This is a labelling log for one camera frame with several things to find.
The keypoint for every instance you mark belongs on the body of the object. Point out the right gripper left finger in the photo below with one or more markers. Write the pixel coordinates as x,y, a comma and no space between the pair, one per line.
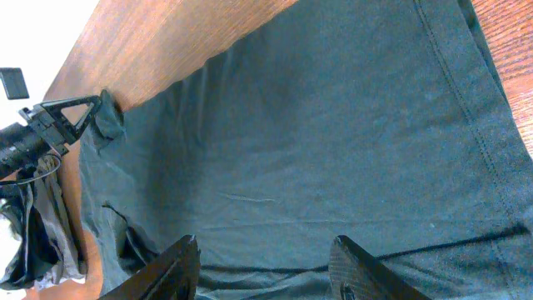
172,275

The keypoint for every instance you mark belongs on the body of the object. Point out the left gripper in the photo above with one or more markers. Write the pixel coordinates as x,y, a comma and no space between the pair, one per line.
47,129

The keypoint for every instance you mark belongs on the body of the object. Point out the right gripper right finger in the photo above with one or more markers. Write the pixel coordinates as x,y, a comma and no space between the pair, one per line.
356,275

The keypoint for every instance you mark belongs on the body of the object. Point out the dark green t-shirt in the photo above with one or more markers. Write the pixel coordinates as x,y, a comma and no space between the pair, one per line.
385,121

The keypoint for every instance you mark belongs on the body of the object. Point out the grey folded garment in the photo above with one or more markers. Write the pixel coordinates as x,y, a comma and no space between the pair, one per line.
39,248

